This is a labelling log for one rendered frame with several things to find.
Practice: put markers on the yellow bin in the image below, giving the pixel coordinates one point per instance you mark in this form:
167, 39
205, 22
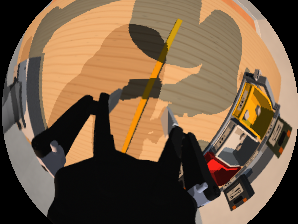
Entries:
250, 97

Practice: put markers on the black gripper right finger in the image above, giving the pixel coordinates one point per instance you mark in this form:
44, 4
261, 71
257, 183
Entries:
197, 177

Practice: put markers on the dark grey shelf rack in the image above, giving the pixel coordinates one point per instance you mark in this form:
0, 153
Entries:
258, 162

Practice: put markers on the orange bar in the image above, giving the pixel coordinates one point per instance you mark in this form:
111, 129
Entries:
151, 82

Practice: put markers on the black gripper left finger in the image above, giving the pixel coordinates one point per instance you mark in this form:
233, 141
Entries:
51, 144

